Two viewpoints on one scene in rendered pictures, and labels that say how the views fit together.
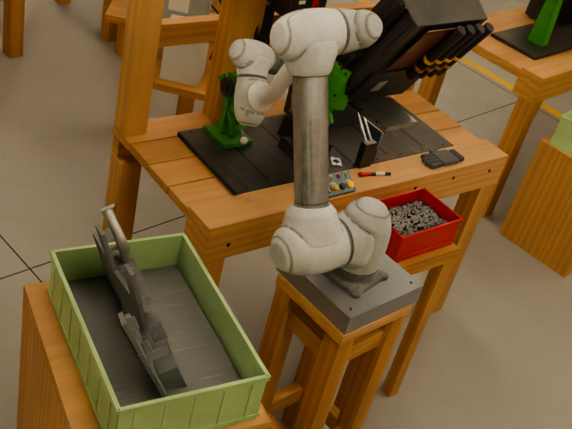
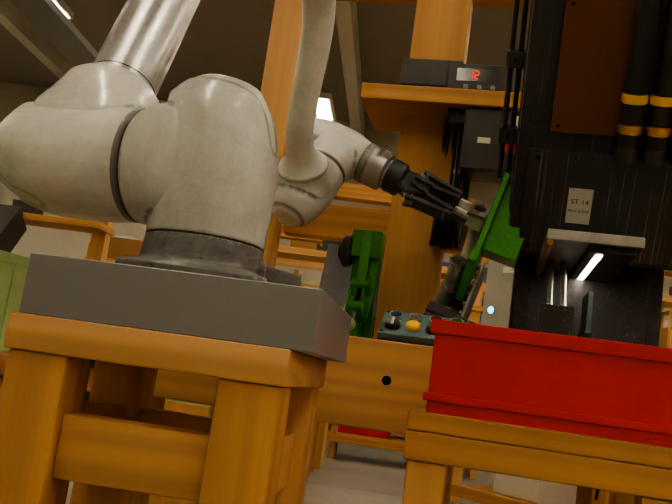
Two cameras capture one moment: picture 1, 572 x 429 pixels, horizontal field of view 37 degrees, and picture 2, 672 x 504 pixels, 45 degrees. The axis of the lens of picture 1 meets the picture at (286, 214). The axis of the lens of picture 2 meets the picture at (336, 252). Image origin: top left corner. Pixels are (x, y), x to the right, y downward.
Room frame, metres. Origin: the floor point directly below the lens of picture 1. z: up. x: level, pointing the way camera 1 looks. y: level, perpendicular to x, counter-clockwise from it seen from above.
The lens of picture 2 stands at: (1.74, -1.20, 0.83)
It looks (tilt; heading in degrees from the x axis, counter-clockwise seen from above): 9 degrees up; 56
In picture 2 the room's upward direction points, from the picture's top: 8 degrees clockwise
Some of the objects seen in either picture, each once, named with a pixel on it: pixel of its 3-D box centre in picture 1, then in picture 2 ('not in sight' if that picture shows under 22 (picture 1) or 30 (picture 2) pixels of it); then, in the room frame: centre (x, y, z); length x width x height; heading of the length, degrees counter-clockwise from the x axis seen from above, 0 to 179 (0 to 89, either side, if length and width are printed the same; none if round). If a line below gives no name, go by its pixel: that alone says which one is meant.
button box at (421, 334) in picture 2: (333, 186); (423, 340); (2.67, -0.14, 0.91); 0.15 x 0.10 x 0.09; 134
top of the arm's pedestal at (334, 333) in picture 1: (344, 294); (186, 354); (2.18, -0.25, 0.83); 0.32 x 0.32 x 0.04; 48
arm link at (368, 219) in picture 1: (362, 232); (211, 161); (2.17, -0.24, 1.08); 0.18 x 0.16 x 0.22; 131
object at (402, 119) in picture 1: (368, 101); (582, 260); (3.00, -0.19, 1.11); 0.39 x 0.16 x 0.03; 44
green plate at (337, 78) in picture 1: (335, 88); (504, 228); (2.92, -0.06, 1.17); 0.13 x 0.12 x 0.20; 134
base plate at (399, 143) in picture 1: (323, 140); not in sight; (3.01, -0.07, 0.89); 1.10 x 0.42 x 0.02; 134
